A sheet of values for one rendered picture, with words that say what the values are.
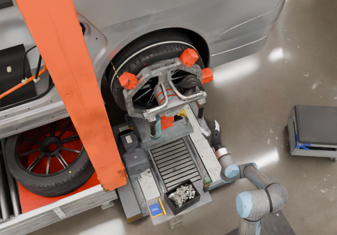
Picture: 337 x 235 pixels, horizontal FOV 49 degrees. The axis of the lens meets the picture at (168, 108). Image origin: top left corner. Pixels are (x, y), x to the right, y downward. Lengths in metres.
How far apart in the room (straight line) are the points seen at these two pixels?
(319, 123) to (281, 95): 0.62
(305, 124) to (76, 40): 2.19
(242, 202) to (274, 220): 0.99
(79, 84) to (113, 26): 0.64
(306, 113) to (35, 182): 2.13
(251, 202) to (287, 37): 2.61
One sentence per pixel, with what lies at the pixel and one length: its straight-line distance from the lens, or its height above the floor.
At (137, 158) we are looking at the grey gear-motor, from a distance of 2.76.
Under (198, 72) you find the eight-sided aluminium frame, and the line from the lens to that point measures 2.45.
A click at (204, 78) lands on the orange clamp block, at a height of 0.88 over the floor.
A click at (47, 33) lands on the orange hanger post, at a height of 2.01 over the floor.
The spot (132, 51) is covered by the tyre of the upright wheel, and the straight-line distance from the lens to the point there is 2.34.
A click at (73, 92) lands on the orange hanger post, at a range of 1.56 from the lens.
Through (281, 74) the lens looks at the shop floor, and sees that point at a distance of 3.80.
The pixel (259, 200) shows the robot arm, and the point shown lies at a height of 1.20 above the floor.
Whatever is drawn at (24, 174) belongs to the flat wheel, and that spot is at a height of 0.50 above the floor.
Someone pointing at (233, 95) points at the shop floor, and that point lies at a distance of 3.56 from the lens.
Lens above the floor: 2.90
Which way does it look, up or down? 58 degrees down
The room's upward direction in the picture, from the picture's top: 2 degrees counter-clockwise
